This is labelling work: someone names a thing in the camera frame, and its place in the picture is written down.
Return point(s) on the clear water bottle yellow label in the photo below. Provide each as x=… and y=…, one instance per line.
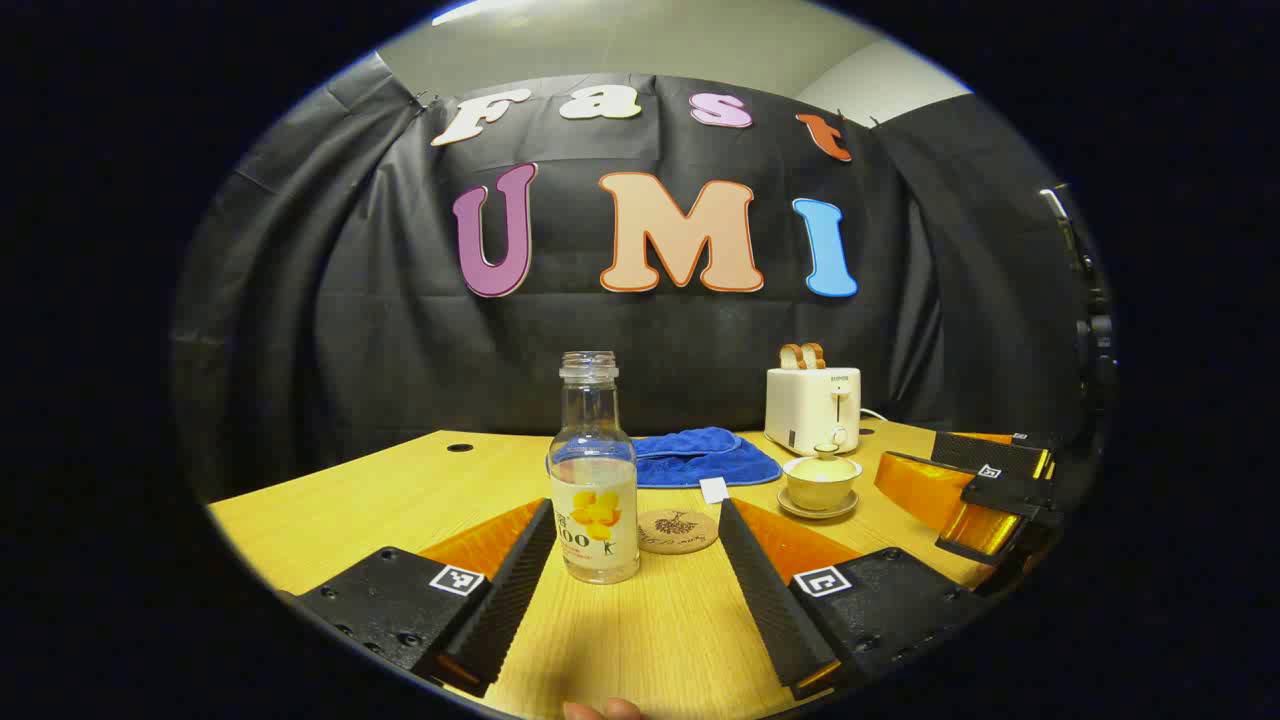
x=593, y=500

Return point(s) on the white toaster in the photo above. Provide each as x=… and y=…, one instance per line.
x=812, y=410

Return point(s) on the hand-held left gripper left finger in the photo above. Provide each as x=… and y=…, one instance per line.
x=510, y=600

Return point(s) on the black backdrop cloth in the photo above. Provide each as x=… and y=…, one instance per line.
x=400, y=350

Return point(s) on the round cork coaster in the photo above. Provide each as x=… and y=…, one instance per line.
x=678, y=531

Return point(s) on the cream teacup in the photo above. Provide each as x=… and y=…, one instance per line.
x=820, y=492

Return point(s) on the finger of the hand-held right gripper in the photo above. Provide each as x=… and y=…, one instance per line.
x=1005, y=495
x=985, y=452

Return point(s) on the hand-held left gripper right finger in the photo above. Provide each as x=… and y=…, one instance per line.
x=770, y=600

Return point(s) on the cream teacup lid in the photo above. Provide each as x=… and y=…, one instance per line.
x=826, y=466

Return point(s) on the toast slice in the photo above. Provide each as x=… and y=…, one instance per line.
x=790, y=357
x=813, y=355

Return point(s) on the dark metal stand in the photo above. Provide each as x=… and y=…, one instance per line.
x=1095, y=340

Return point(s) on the blue towel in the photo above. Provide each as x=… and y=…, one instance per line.
x=700, y=460

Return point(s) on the cream saucer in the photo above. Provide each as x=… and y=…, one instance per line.
x=818, y=513

